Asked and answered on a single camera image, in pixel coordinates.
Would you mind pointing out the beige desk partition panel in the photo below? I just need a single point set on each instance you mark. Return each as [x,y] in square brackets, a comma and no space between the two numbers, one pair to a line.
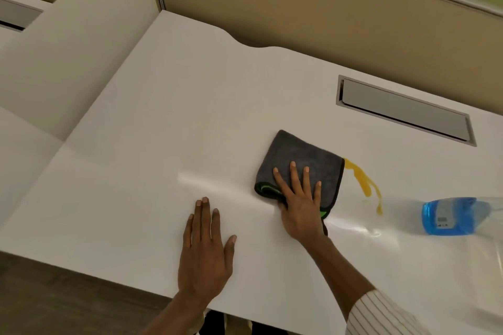
[314,13]

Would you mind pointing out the person's left middle finger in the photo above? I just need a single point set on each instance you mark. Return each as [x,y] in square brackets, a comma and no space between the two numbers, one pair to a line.
[205,219]

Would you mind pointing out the person's right thumb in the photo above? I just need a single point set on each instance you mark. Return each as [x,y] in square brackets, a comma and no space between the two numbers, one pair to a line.
[282,208]

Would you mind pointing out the person's right hand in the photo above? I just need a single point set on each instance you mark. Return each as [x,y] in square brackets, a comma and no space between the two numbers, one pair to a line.
[302,213]

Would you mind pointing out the person's left hand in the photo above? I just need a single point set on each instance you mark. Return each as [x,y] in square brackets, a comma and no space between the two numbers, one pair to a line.
[204,264]

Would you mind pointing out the person's left forearm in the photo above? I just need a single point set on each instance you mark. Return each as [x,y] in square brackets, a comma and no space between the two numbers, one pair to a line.
[177,317]

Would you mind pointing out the yellow liquid spill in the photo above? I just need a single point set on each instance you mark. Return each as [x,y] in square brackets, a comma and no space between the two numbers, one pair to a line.
[363,179]

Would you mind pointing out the person's right middle finger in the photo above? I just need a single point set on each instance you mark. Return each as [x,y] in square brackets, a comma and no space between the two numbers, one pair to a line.
[295,178]

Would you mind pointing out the person's left thumb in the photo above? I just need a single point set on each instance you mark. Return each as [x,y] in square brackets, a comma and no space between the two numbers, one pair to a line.
[231,250]

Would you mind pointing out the clear spray bottle blue liquid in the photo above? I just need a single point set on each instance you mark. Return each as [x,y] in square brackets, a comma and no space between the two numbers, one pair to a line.
[452,216]

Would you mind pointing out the person's right forearm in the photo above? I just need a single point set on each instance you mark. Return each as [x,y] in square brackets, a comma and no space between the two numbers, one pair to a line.
[345,279]

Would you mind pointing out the grey microfiber cloth green edge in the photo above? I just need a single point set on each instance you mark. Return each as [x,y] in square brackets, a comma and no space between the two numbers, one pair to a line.
[302,158]

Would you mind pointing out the person's right little finger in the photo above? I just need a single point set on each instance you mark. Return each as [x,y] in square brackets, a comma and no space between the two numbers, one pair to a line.
[317,193]

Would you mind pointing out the person's left little finger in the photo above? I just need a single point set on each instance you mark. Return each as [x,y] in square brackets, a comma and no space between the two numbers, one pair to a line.
[188,230]

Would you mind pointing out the white desk side panel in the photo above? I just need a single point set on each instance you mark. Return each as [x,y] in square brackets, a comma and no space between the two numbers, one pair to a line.
[74,44]

